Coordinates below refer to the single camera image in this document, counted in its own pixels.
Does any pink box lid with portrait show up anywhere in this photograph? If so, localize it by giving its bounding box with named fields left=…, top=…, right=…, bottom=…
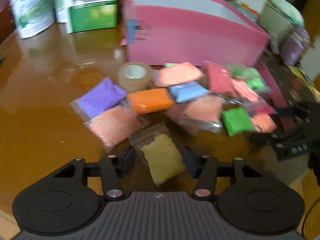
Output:
left=254, top=52, right=317, bottom=108

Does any olive yellow clay bag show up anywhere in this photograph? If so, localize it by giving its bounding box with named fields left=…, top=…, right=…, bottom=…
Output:
left=129, top=122, right=185, bottom=186

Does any magenta clay bag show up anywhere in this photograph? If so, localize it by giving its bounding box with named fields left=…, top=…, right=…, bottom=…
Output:
left=250, top=102, right=277, bottom=115

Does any light pink clay bag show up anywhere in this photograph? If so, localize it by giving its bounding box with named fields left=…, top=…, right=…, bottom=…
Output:
left=85, top=105, right=146, bottom=147

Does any salmon pink clay bag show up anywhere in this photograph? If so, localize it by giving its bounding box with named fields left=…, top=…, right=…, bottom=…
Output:
left=164, top=94, right=224, bottom=136

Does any bright green clay bag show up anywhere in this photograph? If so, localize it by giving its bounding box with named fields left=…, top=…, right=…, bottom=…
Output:
left=222, top=107, right=253, bottom=136

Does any coral pink clay bag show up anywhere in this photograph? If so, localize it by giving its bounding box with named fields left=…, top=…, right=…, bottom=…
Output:
left=232, top=79, right=259, bottom=102

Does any orange clay bag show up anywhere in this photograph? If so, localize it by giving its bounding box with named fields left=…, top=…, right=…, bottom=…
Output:
left=127, top=88, right=174, bottom=114

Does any purple clay bag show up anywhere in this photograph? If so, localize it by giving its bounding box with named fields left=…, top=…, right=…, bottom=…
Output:
left=71, top=77, right=127, bottom=120

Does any dark green clay bag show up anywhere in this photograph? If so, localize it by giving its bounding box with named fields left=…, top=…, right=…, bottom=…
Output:
left=226, top=64, right=272, bottom=95

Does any light blue clay bag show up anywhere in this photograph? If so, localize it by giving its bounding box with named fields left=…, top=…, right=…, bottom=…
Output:
left=169, top=81, right=210, bottom=103

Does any purple water bottle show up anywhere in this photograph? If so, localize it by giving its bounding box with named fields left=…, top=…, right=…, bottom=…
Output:
left=280, top=27, right=310, bottom=66

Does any red clay bag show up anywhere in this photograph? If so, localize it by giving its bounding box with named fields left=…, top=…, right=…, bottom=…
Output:
left=205, top=62, right=236, bottom=97

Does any tan bandage tape roll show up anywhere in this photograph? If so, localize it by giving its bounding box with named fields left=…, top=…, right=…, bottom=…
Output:
left=117, top=62, right=153, bottom=93

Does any peach clay bag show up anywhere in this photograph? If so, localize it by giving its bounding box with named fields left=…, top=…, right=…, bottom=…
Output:
left=153, top=62, right=204, bottom=87

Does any grey green bucket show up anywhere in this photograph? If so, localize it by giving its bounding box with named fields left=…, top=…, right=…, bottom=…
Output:
left=257, top=2, right=296, bottom=54

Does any pastel plush toy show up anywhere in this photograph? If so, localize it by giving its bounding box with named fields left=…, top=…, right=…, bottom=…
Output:
left=268, top=0, right=305, bottom=27

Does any pink cardboard box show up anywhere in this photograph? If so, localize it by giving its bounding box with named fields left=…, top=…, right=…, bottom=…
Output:
left=123, top=0, right=270, bottom=67

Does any green white medicine box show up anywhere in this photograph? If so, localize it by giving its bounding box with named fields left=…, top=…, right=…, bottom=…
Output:
left=64, top=0, right=118, bottom=34

